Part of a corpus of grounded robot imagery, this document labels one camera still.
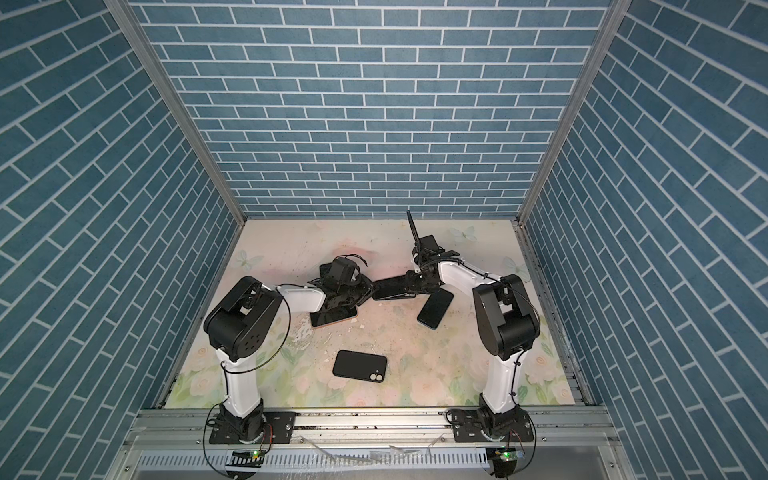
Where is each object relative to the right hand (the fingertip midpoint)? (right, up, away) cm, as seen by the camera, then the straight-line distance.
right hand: (407, 285), depth 96 cm
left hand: (-9, -1, +1) cm, 9 cm away
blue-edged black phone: (+9, -7, -3) cm, 11 cm away
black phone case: (-14, -22, -10) cm, 28 cm away
